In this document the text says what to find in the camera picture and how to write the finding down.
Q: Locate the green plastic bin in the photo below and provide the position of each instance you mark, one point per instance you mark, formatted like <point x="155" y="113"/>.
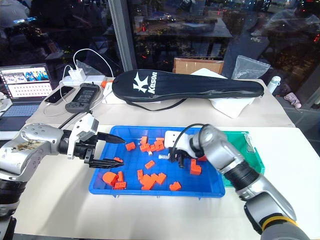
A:
<point x="240" y="150"/>

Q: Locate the small silver battery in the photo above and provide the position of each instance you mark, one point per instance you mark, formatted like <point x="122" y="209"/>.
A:
<point x="150" y="153"/>

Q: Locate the orange rounded plastic block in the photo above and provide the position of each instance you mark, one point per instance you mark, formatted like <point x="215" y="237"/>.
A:
<point x="109" y="178"/>

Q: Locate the grey handheld game controller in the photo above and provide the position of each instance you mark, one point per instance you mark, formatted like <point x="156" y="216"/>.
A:
<point x="83" y="97"/>

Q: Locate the orange L-shaped plastic block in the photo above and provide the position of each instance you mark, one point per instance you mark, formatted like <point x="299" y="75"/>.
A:
<point x="195" y="168"/>

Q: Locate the small orange object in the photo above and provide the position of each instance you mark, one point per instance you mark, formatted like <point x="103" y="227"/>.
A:
<point x="106" y="83"/>

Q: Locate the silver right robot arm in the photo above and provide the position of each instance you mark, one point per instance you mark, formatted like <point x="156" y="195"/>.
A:
<point x="225" y="152"/>

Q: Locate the white charger plug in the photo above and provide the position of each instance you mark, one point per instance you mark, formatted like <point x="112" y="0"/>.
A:
<point x="76" y="73"/>

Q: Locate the open laptop computer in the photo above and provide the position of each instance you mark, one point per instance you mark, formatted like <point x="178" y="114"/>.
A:
<point x="25" y="85"/>

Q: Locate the white power strip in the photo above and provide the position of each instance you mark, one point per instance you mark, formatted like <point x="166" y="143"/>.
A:
<point x="90" y="80"/>

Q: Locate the clear plastic zip bag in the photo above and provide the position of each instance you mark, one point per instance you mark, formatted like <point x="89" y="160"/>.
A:
<point x="250" y="67"/>

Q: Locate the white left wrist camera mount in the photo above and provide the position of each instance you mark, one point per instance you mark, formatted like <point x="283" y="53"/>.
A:
<point x="86" y="125"/>

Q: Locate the grey window frame post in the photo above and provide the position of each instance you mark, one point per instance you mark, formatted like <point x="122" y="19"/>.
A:
<point x="122" y="32"/>

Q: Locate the white foam packaging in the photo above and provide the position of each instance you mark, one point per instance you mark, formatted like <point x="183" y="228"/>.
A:
<point x="232" y="107"/>

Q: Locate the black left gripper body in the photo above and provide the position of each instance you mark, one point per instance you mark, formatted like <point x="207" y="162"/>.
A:
<point x="82" y="150"/>

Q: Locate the white water bottle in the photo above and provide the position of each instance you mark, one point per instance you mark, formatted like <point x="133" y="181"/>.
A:
<point x="273" y="85"/>

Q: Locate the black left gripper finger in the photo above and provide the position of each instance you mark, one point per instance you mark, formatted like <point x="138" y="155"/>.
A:
<point x="107" y="163"/>
<point x="111" y="138"/>

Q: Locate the pink soft object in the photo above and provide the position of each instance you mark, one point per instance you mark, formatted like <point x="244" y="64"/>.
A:
<point x="292" y="98"/>

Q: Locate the silver cylindrical battery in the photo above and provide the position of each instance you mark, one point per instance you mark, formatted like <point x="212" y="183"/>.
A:
<point x="163" y="157"/>

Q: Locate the black Kason racket bag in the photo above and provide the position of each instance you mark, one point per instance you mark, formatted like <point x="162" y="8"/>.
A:
<point x="187" y="87"/>

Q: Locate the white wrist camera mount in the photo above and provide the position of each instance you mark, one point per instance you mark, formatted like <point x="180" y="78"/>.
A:
<point x="86" y="125"/>
<point x="172" y="138"/>

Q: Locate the brown cardboard box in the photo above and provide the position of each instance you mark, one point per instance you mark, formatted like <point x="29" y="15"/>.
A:
<point x="185" y="65"/>

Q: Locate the black smartphone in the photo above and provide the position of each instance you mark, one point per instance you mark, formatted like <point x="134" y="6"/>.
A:
<point x="60" y="94"/>

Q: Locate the blue plastic bin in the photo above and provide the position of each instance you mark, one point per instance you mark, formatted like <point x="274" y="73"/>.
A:
<point x="135" y="160"/>

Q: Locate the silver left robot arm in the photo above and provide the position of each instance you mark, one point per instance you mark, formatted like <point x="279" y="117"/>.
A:
<point x="37" y="146"/>

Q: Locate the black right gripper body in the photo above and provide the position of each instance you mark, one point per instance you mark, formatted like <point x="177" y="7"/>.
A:
<point x="181" y="153"/>

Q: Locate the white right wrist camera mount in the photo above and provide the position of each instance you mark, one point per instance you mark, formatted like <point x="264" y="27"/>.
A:
<point x="172" y="138"/>

